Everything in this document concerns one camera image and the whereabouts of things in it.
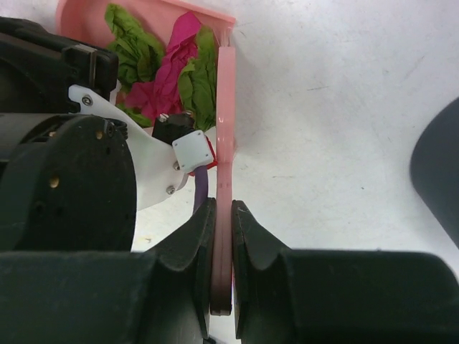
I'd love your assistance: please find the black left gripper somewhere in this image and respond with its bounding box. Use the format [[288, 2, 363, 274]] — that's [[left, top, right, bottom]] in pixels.
[[1, 17, 118, 113]]

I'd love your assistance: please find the pink plastic dustpan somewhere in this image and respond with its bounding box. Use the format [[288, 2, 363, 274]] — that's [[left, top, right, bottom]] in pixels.
[[56, 1, 235, 131]]

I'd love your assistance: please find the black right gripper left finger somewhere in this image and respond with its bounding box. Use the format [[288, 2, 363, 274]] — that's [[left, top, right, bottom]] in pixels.
[[1, 199, 216, 343]]

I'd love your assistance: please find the dark grey waste bin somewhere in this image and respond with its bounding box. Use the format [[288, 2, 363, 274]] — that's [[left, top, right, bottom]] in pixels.
[[410, 100, 458, 244]]

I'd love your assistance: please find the pink hand brush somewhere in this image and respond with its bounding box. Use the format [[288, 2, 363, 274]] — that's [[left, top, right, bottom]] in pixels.
[[209, 29, 236, 316]]

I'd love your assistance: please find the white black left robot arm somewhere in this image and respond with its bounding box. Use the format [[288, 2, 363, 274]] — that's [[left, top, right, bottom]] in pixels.
[[1, 17, 136, 252]]

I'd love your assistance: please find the green and pink paper scrap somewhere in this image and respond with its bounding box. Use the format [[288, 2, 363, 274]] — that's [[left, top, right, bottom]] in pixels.
[[125, 11, 217, 131]]

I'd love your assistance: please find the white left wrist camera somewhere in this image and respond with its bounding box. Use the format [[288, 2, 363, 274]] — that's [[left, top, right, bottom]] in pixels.
[[68, 85, 214, 211]]

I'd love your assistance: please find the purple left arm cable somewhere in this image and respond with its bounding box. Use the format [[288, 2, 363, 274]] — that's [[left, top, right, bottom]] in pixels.
[[191, 166, 211, 219]]

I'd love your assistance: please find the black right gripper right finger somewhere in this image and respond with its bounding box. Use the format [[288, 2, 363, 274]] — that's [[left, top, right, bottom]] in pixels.
[[232, 201, 458, 343]]

